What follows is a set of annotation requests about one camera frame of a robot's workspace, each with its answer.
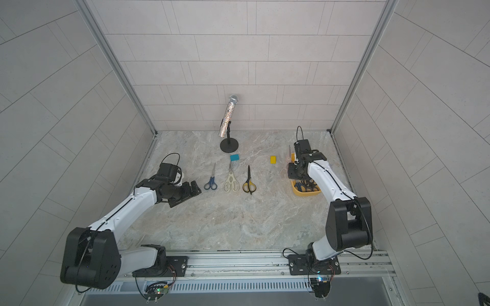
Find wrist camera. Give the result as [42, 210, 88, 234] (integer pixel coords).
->
[293, 139, 312, 156]
[157, 163, 182, 185]

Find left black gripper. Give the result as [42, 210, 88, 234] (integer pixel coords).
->
[165, 179, 204, 206]

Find beige kitchen scissors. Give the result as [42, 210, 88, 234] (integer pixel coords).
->
[223, 162, 239, 193]

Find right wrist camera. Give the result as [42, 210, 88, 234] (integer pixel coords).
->
[293, 139, 312, 156]

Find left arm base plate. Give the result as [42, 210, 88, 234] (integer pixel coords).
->
[132, 256, 189, 277]

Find glitter microphone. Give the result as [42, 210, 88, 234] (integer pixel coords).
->
[218, 94, 239, 138]

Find left circuit board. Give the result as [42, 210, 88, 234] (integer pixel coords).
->
[145, 281, 170, 303]

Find aluminium rail frame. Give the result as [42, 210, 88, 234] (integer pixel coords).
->
[76, 250, 399, 284]

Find black handled scissors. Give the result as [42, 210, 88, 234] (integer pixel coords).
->
[294, 181, 320, 193]

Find black microphone stand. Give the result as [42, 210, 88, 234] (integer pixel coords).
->
[220, 121, 239, 153]

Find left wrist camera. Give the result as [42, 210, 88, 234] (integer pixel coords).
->
[157, 163, 182, 185]

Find black yellow scissors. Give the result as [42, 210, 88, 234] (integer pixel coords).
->
[242, 166, 256, 195]

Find blue handled scissors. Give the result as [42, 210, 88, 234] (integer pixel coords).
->
[204, 163, 218, 190]

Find pink kitchen scissors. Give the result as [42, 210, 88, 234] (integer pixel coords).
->
[288, 145, 293, 163]

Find right circuit board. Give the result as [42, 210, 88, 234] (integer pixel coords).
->
[309, 277, 331, 298]

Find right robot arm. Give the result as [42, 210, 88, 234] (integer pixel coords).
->
[288, 150, 373, 261]

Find circuit board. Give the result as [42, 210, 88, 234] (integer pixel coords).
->
[145, 281, 170, 303]
[309, 277, 331, 298]

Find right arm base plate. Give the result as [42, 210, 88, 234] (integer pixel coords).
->
[286, 254, 341, 276]

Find yellow storage box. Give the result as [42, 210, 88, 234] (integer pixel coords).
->
[287, 153, 321, 196]

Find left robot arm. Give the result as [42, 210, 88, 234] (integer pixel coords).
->
[60, 175, 202, 289]

